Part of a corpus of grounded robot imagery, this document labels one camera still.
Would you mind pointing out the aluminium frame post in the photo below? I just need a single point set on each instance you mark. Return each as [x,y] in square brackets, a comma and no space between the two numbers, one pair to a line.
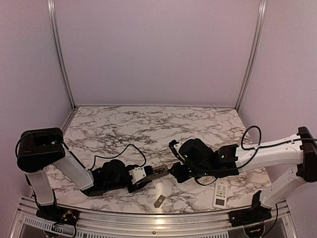
[59,53]
[253,53]

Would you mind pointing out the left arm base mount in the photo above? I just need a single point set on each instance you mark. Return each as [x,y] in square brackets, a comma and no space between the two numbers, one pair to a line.
[57,214]

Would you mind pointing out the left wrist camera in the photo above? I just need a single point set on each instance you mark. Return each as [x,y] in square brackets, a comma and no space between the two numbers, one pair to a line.
[141,174]

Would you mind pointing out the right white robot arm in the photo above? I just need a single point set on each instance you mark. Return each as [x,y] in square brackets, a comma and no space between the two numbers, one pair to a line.
[298,150]

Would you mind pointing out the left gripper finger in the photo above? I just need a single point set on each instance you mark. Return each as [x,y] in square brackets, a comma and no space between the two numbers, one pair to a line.
[133,169]
[139,185]

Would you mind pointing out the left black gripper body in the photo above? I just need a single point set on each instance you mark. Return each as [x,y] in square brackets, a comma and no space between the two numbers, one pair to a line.
[112,185]

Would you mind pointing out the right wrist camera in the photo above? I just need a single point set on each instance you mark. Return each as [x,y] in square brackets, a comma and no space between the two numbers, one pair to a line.
[172,147]

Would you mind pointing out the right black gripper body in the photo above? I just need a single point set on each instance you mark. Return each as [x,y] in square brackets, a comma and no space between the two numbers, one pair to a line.
[183,177]

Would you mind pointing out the white remote control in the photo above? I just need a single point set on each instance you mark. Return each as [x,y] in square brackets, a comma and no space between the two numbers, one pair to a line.
[220,194]
[159,172]

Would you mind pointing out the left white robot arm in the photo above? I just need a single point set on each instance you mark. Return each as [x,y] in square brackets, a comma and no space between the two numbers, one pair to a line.
[38,149]

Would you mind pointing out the left aluminium frame post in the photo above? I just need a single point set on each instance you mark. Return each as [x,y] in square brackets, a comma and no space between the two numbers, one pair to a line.
[59,53]

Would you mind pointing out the front aluminium table rail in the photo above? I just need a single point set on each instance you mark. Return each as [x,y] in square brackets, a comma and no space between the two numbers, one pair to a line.
[103,224]

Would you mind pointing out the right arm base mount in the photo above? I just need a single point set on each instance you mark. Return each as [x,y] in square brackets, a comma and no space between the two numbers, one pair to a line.
[253,214]

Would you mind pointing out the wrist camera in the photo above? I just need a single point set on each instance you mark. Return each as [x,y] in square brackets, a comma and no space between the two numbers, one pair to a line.
[172,147]
[141,174]

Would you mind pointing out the grey battery compartment cover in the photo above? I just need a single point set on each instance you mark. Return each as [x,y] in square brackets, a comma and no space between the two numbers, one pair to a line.
[159,201]

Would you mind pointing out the right aluminium frame post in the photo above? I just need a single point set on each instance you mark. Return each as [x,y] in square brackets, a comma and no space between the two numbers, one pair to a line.
[253,53]

